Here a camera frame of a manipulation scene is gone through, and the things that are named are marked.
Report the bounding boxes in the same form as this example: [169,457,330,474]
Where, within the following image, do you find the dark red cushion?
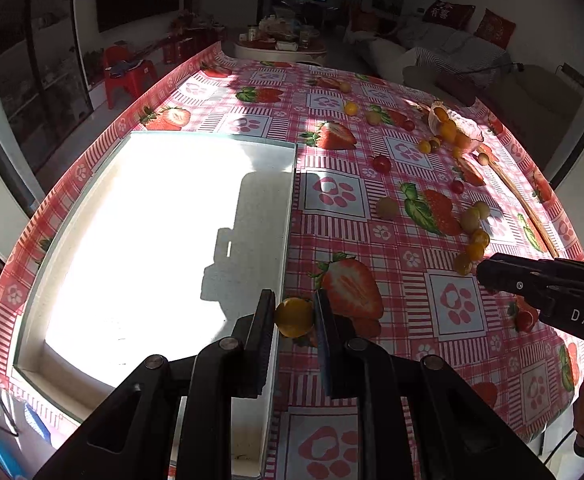
[422,0,475,30]

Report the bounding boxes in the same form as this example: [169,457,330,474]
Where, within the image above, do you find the yellow cherry tomato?
[275,298,313,339]
[344,102,358,116]
[418,140,432,154]

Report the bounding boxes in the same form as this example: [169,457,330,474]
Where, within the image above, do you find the brown round fruit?
[478,153,490,166]

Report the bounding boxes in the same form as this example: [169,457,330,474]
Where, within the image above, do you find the round coffee table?
[233,37,328,66]

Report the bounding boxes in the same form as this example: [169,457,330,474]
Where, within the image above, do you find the green-brown round fruit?
[375,197,400,221]

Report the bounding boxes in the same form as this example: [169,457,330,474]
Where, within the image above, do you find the orange kumquat in bowl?
[438,119,459,145]

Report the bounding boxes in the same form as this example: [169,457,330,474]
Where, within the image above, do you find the red cherry tomato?
[372,155,392,174]

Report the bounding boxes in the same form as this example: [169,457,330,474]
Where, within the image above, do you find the glass fruit bowl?
[427,101,484,154]

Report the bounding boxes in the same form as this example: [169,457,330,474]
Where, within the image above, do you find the strawberry pattern tablecloth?
[0,46,584,479]

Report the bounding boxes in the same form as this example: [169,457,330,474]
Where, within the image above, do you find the wooden tongs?
[478,143,559,258]

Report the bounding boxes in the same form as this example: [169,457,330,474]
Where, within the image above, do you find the white sofa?
[344,15,525,89]

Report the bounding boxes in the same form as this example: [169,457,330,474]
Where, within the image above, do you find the red plastic stool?
[103,44,158,110]

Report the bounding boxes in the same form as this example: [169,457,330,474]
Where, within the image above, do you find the white rectangular tray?
[15,131,296,479]

